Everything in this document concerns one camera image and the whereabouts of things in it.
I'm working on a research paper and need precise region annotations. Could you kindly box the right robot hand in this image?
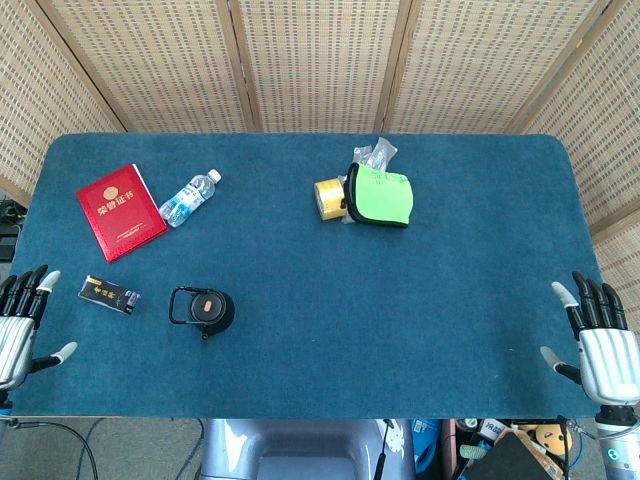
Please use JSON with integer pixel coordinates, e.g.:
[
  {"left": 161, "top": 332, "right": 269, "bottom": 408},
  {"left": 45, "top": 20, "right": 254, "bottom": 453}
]
[{"left": 540, "top": 271, "right": 640, "bottom": 407}]

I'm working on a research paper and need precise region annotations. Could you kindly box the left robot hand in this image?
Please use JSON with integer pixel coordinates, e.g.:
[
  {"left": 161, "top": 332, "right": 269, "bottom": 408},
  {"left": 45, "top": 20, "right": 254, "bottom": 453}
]
[{"left": 0, "top": 264, "right": 79, "bottom": 394}]

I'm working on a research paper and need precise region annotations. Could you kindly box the black cast iron teapot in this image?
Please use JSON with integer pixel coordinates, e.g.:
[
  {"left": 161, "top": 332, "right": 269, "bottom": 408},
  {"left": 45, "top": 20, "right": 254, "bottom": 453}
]
[{"left": 168, "top": 285, "right": 236, "bottom": 342}]

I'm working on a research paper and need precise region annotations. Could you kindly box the black device box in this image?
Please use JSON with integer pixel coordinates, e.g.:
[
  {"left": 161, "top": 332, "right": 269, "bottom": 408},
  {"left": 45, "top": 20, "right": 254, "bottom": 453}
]
[{"left": 0, "top": 197, "right": 26, "bottom": 262}]

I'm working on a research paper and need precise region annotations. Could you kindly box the yellow plush toy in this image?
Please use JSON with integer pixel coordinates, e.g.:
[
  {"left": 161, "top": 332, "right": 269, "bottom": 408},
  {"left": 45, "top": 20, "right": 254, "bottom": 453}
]
[{"left": 528, "top": 423, "right": 574, "bottom": 454}]

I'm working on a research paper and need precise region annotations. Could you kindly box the small black carton box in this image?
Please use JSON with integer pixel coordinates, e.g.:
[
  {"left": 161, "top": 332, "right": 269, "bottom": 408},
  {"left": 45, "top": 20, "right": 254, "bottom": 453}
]
[{"left": 77, "top": 274, "right": 141, "bottom": 317}]

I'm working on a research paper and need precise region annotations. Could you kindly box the black flat box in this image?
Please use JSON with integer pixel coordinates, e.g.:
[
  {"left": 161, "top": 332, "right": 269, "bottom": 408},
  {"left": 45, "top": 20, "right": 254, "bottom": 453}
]
[{"left": 466, "top": 431, "right": 557, "bottom": 480}]

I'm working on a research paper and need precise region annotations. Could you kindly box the red certificate book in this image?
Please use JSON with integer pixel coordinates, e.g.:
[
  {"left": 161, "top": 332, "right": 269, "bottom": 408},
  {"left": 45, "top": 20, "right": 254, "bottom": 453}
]
[{"left": 75, "top": 162, "right": 169, "bottom": 265}]

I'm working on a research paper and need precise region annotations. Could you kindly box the blue plastic container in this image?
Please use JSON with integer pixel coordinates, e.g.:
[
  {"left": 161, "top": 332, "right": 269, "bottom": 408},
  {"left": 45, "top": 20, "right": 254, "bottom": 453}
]
[{"left": 410, "top": 418, "right": 444, "bottom": 476}]

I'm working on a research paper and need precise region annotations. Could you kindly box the clear plastic water bottle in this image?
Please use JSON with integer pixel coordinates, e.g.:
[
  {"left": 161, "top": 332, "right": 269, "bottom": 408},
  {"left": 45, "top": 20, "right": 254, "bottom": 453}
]
[{"left": 158, "top": 168, "right": 223, "bottom": 229}]

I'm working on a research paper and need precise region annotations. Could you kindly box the blue table carpet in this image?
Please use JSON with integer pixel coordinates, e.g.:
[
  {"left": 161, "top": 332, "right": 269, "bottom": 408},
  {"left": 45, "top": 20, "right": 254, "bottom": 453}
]
[{"left": 8, "top": 132, "right": 606, "bottom": 420}]

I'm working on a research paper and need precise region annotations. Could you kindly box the green cloth with black edge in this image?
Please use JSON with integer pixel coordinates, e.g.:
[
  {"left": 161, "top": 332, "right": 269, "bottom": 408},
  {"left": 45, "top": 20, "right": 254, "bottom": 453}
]
[{"left": 342, "top": 161, "right": 416, "bottom": 230}]

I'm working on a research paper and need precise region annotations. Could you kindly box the grey robot torso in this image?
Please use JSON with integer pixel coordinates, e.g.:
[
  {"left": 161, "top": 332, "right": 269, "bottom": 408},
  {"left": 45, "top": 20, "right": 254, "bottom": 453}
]
[{"left": 199, "top": 418, "right": 416, "bottom": 480}]

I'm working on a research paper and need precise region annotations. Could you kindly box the clear plastic bag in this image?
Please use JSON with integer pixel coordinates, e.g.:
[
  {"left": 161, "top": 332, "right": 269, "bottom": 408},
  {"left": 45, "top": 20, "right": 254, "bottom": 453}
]
[{"left": 353, "top": 136, "right": 398, "bottom": 172}]

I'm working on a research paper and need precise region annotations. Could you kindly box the yellow tape roll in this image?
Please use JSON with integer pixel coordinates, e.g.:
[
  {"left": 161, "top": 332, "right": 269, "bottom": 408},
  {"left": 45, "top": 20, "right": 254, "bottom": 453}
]
[{"left": 313, "top": 178, "right": 347, "bottom": 221}]

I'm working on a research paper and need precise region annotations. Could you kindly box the woven bamboo folding screen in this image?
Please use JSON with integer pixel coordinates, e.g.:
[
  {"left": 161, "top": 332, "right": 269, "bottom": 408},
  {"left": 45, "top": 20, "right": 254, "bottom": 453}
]
[{"left": 0, "top": 0, "right": 640, "bottom": 306}]

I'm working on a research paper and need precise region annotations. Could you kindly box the thin black torso cable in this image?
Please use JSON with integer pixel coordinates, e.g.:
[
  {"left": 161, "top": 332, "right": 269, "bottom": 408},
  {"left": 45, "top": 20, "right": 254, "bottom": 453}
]
[{"left": 374, "top": 418, "right": 397, "bottom": 480}]

